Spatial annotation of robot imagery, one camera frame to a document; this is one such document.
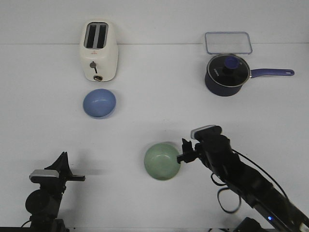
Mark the white toaster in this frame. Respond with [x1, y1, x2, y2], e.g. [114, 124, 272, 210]
[79, 19, 118, 82]

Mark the blue bowl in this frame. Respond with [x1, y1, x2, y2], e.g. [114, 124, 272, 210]
[83, 88, 117, 119]

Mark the glass lid blue knob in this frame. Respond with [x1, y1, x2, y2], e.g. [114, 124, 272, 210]
[207, 54, 250, 76]

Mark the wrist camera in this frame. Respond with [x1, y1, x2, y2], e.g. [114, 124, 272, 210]
[29, 169, 59, 183]
[190, 125, 222, 140]

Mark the dark blue saucepan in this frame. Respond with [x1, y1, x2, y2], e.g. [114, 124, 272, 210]
[205, 69, 295, 97]

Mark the green bowl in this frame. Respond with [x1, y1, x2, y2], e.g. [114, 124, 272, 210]
[144, 143, 181, 181]

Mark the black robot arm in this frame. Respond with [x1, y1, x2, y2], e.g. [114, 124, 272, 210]
[25, 152, 85, 232]
[177, 135, 309, 232]

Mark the clear plastic container blue rim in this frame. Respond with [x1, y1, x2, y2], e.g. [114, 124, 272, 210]
[205, 31, 253, 55]

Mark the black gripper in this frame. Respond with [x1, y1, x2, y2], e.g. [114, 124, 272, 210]
[177, 134, 233, 174]
[40, 152, 85, 193]

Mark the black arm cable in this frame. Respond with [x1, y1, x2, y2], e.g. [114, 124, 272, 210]
[210, 148, 290, 214]

